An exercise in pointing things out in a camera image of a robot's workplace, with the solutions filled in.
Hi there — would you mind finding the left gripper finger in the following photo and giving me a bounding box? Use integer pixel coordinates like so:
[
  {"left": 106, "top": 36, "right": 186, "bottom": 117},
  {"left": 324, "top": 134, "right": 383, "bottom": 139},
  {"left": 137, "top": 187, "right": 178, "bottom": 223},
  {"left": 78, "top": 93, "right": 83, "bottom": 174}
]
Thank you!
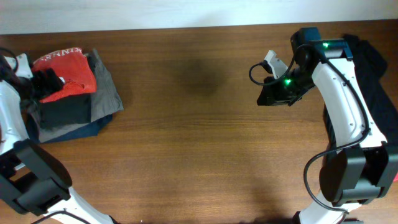
[
  {"left": 45, "top": 68, "right": 64, "bottom": 93},
  {"left": 31, "top": 71, "right": 46, "bottom": 100}
]

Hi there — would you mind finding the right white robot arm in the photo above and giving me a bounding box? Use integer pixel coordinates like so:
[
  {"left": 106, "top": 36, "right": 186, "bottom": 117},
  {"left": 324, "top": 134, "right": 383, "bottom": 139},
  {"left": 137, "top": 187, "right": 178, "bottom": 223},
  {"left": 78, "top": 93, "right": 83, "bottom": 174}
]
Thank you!
[{"left": 257, "top": 39, "right": 397, "bottom": 223}]

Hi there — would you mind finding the folded grey garment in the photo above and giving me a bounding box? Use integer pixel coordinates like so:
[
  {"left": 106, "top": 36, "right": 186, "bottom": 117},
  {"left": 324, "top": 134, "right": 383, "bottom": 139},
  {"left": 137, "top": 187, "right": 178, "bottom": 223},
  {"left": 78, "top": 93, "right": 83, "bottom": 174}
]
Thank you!
[{"left": 31, "top": 49, "right": 124, "bottom": 140}]

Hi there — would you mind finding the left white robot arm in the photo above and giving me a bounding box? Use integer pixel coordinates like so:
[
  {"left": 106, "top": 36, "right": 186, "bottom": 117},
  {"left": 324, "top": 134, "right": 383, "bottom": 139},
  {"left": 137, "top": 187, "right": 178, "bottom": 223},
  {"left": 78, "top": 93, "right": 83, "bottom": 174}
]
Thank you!
[{"left": 1, "top": 61, "right": 115, "bottom": 223}]

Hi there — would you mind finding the folded black garment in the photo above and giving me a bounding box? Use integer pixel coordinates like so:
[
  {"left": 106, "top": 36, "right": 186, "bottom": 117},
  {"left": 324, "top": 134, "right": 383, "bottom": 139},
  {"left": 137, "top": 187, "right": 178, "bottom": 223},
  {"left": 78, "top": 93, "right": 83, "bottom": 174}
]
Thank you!
[{"left": 37, "top": 52, "right": 95, "bottom": 131}]

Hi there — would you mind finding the folded navy garment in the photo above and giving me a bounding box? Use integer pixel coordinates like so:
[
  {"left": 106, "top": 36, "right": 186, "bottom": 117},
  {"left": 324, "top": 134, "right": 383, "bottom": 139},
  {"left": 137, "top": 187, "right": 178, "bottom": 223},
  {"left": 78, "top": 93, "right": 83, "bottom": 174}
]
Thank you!
[{"left": 26, "top": 114, "right": 113, "bottom": 143}]

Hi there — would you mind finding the orange t-shirt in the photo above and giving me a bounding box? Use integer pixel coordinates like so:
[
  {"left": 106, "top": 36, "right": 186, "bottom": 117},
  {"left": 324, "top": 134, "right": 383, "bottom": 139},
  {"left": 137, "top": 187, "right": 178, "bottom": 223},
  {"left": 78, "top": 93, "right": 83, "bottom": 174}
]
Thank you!
[{"left": 32, "top": 47, "right": 97, "bottom": 103}]

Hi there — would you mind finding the black crumpled garment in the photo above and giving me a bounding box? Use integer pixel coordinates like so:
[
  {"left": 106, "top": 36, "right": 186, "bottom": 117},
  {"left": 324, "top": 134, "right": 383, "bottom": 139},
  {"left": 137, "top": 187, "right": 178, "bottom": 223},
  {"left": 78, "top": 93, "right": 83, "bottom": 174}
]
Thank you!
[{"left": 315, "top": 34, "right": 397, "bottom": 147}]

